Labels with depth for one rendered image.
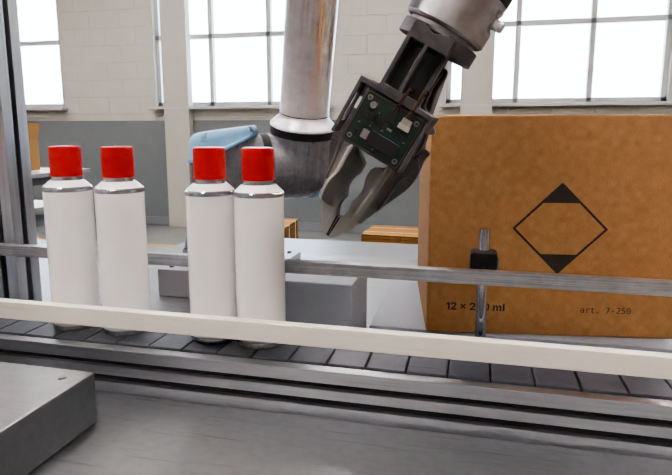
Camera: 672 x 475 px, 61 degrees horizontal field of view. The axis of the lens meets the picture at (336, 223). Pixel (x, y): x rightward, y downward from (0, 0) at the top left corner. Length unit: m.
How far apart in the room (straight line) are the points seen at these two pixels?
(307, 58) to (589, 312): 0.56
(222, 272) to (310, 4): 0.49
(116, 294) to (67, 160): 0.15
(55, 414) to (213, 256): 0.20
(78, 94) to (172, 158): 1.43
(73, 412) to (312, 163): 0.57
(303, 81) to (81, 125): 6.54
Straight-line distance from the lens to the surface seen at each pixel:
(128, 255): 0.65
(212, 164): 0.60
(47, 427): 0.56
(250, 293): 0.59
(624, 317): 0.79
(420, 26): 0.49
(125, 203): 0.64
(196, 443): 0.55
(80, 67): 7.44
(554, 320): 0.77
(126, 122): 7.08
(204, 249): 0.60
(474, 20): 0.51
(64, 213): 0.68
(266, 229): 0.57
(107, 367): 0.66
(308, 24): 0.95
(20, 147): 0.94
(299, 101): 0.97
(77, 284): 0.70
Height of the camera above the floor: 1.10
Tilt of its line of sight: 9 degrees down
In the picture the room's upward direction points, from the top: straight up
